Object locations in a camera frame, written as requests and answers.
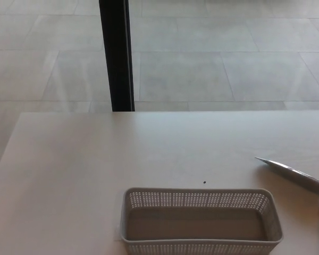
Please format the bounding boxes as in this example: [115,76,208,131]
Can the grey perforated plastic basket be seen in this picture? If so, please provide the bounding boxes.
[119,187,283,255]

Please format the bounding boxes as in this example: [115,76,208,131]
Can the black vertical frame post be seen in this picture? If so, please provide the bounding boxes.
[98,0,136,112]

